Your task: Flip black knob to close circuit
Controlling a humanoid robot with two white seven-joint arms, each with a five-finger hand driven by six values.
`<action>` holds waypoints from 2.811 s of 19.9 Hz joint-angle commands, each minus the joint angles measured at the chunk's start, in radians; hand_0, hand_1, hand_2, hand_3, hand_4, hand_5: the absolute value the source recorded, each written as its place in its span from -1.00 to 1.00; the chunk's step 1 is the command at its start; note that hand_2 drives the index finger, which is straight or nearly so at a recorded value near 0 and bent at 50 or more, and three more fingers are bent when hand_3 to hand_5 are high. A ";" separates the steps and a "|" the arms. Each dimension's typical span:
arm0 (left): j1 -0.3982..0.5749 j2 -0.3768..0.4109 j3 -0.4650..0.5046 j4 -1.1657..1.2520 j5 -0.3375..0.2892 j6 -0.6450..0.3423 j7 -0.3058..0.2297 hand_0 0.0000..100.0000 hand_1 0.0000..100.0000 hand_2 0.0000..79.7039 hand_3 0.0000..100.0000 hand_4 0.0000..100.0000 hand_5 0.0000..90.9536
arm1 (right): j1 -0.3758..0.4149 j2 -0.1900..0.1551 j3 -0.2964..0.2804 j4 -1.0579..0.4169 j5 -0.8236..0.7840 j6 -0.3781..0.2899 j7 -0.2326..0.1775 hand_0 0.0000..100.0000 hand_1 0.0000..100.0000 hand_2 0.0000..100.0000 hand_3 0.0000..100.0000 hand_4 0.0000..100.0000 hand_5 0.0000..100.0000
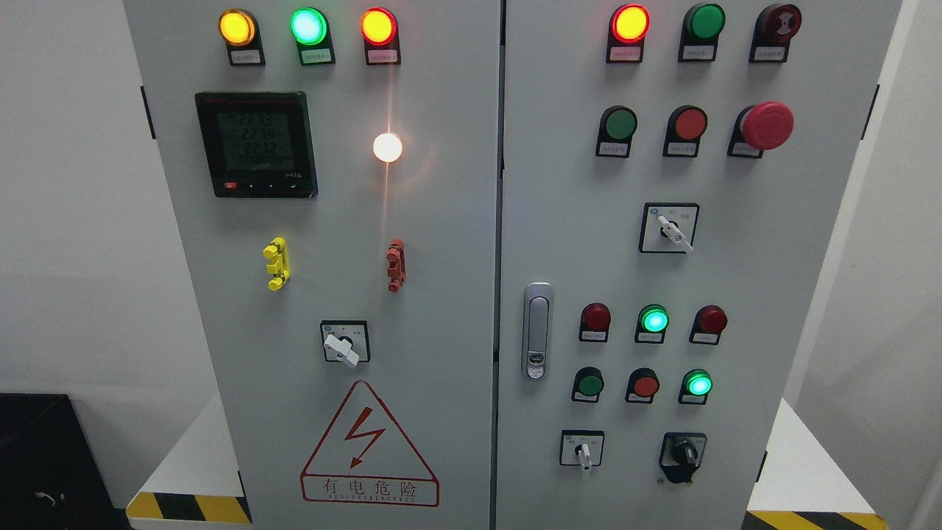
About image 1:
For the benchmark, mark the white selector switch lower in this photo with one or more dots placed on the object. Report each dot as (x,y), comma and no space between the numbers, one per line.
(581,448)

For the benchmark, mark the lit green light lower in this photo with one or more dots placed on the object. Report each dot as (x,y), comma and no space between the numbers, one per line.
(695,387)

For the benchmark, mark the white selector switch left door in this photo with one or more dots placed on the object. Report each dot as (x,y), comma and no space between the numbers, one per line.
(345,342)

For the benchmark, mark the red terminal clip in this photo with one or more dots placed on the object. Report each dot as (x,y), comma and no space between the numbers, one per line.
(396,271)

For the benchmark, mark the white selector switch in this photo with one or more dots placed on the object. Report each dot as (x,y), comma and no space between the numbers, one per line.
(581,448)
(668,227)

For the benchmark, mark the grey cabinet door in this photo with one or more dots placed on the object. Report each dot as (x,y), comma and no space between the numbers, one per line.
(431,342)
(573,220)

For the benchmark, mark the red indicator light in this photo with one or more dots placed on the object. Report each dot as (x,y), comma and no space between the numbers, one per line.
(627,30)
(379,28)

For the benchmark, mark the dark red light right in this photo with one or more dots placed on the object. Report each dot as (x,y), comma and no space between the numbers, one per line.
(708,325)

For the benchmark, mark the grey cabinet left door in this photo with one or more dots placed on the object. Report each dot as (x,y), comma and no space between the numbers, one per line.
(431,342)

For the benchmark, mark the black box lower left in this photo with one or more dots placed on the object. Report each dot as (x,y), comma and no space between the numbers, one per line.
(49,479)

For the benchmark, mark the green push button lower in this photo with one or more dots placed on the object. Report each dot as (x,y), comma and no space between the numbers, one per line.
(588,385)

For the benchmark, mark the red push button lower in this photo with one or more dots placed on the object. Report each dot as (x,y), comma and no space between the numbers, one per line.
(642,386)

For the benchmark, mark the white glowing indicator light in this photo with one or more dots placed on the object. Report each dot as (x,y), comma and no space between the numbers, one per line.
(387,147)

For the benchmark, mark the green push button upper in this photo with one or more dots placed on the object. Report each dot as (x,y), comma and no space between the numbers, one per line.
(615,132)

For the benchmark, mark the green push button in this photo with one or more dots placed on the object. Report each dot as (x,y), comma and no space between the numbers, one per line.
(588,385)
(615,132)

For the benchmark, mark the red indicator light top right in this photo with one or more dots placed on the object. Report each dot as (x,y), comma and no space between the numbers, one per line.
(627,30)

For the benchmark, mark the dark red light left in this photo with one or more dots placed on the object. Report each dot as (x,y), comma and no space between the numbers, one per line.
(595,321)

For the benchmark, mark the red emergency stop button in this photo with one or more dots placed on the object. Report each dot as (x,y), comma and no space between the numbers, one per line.
(759,128)

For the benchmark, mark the red push button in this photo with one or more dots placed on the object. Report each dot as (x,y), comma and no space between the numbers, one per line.
(642,386)
(684,130)

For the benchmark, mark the dark red buzzer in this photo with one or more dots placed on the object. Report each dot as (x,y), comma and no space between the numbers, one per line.
(775,27)

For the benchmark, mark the yellow indicator light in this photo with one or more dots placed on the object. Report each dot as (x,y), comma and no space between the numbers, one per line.
(241,35)

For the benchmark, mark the black digital power meter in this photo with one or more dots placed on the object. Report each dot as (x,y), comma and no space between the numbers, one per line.
(258,144)

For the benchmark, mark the red indicator light top left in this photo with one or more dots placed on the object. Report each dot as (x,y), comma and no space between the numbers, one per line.
(379,28)

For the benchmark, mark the lit green light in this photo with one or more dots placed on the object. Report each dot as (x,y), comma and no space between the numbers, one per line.
(653,321)
(695,387)

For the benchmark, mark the red push button upper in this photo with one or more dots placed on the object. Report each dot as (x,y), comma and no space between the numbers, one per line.
(684,130)

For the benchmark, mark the dark red light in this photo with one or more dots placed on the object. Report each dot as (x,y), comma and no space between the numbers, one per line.
(595,321)
(708,325)

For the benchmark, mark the black rotary knob switch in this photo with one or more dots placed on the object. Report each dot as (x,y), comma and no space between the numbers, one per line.
(681,455)

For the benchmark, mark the dark green indicator light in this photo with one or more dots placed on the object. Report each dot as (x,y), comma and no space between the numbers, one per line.
(700,31)

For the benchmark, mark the silver door lock handle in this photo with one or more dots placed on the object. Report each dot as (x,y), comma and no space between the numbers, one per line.
(537,318)

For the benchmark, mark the green indicator light top left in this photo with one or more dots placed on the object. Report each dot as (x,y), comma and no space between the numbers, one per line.
(311,32)

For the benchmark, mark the lit green light middle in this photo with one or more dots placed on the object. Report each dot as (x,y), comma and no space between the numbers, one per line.
(653,321)

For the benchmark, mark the grey cabinet right door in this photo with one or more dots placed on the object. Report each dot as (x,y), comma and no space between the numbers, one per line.
(573,220)

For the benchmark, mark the yellow terminal clip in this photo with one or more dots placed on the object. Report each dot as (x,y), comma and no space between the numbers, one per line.
(277,263)

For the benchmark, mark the red electric hazard warning sign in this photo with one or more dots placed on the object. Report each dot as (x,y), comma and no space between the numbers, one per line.
(365,457)

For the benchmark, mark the white selector switch upper right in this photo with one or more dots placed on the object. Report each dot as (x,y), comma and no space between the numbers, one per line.
(668,227)

